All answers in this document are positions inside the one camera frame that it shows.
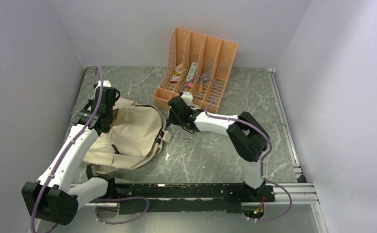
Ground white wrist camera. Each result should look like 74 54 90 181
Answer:
180 91 193 108
93 80 112 88

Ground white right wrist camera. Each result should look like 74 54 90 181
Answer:
180 91 193 108

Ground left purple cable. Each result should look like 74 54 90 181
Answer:
30 66 150 233

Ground pink cartoon container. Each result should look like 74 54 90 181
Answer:
183 82 193 91

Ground orange handled tool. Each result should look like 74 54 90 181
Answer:
198 79 204 93

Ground orange plastic file organizer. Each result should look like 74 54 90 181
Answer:
153 28 238 113

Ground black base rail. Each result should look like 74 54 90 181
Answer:
114 183 275 215

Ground beige canvas backpack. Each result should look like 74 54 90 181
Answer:
83 98 172 174

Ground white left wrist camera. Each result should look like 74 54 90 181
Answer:
93 80 112 88

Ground red white small box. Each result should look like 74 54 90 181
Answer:
169 63 182 83

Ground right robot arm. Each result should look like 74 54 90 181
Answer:
168 96 271 201

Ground green white box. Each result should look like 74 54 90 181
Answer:
186 62 198 82

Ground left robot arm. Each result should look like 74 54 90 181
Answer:
21 81 120 225

